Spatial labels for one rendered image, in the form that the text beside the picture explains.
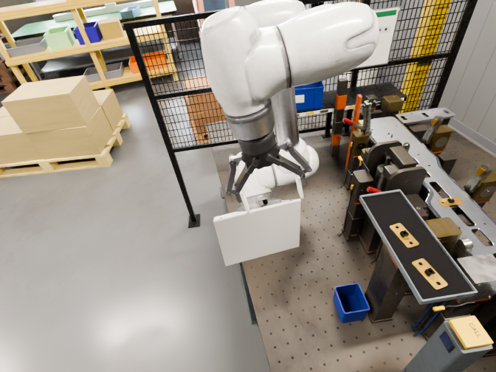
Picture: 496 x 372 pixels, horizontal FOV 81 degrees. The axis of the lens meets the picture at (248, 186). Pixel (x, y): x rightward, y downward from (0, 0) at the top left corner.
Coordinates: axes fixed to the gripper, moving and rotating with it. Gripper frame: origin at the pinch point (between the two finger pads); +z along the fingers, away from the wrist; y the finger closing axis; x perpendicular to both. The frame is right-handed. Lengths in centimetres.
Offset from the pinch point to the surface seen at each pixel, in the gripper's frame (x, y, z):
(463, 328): 29, -33, 26
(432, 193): -25, -61, 46
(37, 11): -416, 229, -32
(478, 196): -22, -80, 52
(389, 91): -107, -85, 45
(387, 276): 6, -28, 42
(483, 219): -9, -71, 48
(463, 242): 5, -51, 34
